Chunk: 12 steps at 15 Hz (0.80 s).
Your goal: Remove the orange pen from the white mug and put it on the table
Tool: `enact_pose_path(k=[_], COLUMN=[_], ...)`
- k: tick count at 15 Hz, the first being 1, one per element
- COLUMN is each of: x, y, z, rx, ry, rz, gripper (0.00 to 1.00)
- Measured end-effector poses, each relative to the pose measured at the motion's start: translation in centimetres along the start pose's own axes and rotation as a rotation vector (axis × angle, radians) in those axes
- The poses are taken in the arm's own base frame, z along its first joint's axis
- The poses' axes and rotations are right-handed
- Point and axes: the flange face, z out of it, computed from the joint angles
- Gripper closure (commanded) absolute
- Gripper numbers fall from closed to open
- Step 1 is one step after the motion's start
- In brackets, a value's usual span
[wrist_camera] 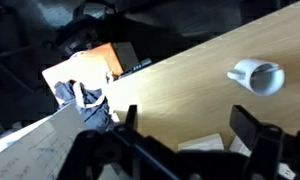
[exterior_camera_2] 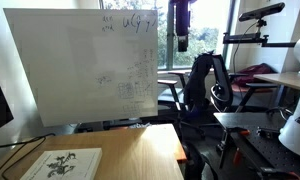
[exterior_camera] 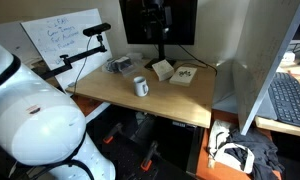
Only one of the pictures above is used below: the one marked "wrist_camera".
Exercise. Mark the white ceramic mug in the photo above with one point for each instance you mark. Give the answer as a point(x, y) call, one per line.
point(246, 71)

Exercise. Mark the white whiteboard with writing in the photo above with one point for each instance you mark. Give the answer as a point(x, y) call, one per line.
point(30, 150)

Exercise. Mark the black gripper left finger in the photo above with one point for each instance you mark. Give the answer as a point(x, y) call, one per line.
point(131, 116)

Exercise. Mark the black power strip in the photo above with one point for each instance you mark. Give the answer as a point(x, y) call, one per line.
point(136, 66)

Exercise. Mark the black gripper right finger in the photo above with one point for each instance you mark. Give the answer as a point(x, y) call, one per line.
point(245, 121)

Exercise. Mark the orange box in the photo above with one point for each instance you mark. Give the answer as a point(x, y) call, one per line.
point(105, 55)

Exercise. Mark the white book with dragon print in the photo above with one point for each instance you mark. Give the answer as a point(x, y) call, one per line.
point(203, 143)

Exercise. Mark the dark blue cloth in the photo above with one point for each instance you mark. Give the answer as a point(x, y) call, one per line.
point(90, 106)

